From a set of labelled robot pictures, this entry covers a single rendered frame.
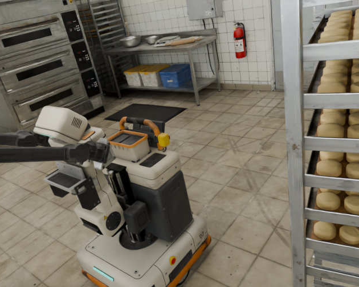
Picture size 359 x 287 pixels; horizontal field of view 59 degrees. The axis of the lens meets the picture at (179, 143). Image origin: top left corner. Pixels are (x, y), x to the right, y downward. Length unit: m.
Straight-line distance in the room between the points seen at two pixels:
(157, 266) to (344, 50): 1.57
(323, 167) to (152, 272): 1.34
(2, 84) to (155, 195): 3.33
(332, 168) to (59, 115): 1.14
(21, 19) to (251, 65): 3.24
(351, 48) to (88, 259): 1.88
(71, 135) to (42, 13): 3.64
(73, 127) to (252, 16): 3.76
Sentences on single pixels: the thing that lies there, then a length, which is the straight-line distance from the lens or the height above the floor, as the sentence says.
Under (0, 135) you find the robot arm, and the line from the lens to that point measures 1.71.
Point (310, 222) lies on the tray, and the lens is 0.92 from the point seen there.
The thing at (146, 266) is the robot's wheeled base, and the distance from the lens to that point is 1.94.
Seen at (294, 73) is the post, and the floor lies 1.47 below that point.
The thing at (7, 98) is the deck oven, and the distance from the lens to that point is 4.74.
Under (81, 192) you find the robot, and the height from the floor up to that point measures 0.88.
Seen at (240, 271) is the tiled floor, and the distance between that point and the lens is 2.18.
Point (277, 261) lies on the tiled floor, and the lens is 2.22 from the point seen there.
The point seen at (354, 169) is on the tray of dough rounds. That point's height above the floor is 1.24.
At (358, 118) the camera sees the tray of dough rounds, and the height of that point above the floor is 1.33.
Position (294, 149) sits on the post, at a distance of 0.66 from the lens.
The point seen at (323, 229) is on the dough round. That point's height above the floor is 1.06.
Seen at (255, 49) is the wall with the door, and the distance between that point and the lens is 4.97.
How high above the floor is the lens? 1.65
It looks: 26 degrees down
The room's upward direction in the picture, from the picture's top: 12 degrees counter-clockwise
